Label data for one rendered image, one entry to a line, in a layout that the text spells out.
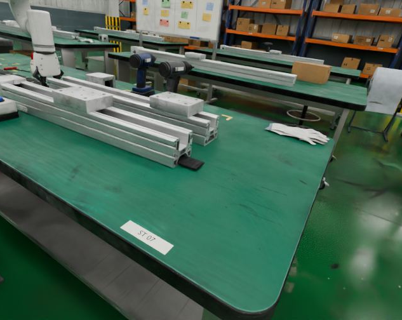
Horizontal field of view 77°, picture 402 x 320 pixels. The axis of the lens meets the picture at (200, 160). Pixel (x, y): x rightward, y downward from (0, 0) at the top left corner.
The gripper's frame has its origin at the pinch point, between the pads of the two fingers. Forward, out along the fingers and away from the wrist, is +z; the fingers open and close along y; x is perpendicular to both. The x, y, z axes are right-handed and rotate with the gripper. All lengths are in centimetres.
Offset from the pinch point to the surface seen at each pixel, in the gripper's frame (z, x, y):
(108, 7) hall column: -52, -565, -585
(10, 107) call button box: -1.1, 22.4, 30.1
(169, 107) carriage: -7, 72, 6
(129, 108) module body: -3, 53, 5
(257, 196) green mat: 3, 111, 22
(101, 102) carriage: -8, 54, 19
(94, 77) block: -5.7, 16.6, -11.6
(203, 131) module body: -2, 86, 5
